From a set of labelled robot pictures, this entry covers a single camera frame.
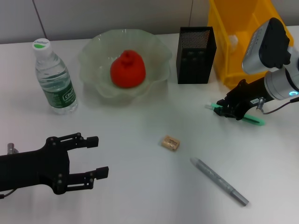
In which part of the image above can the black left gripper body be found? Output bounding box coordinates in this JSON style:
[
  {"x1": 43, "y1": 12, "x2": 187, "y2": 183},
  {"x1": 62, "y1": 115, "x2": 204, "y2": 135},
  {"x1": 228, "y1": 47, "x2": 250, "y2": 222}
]
[{"x1": 0, "y1": 136, "x2": 71, "y2": 196}]

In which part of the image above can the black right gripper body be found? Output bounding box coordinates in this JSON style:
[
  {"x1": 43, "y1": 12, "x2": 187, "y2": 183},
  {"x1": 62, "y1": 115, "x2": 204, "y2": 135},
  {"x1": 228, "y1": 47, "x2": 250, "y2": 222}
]
[{"x1": 225, "y1": 77, "x2": 269, "y2": 120}]

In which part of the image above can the mint green utility knife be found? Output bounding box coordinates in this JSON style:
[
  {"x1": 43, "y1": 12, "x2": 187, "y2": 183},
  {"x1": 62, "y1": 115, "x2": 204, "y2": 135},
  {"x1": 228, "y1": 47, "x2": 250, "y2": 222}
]
[{"x1": 205, "y1": 104, "x2": 266, "y2": 127}]

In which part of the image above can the white paper ball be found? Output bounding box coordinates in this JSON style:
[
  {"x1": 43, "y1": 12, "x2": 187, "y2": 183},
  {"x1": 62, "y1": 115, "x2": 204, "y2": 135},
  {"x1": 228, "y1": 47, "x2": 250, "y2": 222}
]
[{"x1": 228, "y1": 35, "x2": 240, "y2": 51}]

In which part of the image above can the clear green-label water bottle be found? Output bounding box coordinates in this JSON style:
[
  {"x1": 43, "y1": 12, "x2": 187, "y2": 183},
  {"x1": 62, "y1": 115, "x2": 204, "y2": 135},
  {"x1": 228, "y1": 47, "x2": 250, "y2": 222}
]
[{"x1": 32, "y1": 38, "x2": 78, "y2": 115}]

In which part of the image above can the small beige eraser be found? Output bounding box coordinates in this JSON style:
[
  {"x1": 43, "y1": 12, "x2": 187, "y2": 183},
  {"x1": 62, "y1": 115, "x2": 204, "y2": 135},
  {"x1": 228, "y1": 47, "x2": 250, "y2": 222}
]
[{"x1": 160, "y1": 134, "x2": 181, "y2": 152}]

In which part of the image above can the black mesh pen holder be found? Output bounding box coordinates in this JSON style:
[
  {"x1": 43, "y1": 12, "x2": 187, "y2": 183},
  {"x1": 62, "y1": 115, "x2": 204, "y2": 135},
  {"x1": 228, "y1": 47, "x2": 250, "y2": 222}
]
[{"x1": 176, "y1": 26, "x2": 217, "y2": 84}]

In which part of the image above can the translucent wavy fruit plate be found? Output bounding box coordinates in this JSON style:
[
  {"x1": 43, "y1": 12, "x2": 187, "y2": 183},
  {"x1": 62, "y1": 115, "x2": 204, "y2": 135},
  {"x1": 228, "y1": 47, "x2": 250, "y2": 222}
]
[{"x1": 78, "y1": 28, "x2": 173, "y2": 107}]

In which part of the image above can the grey marker pen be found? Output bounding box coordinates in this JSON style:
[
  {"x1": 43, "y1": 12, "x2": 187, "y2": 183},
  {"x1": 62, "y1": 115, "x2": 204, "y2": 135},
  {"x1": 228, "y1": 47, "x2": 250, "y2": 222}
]
[{"x1": 189, "y1": 157, "x2": 249, "y2": 207}]

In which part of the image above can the yellow plastic bin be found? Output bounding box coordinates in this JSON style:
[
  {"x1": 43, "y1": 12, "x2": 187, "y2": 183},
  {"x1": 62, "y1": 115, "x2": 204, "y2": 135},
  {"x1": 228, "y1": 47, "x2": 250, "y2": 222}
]
[{"x1": 207, "y1": 0, "x2": 294, "y2": 90}]

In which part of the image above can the left gripper cable with plug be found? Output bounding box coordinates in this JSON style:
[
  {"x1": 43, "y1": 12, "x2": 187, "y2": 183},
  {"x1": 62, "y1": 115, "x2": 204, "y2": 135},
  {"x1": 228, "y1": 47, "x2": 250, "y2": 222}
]
[{"x1": 0, "y1": 142, "x2": 20, "y2": 199}]

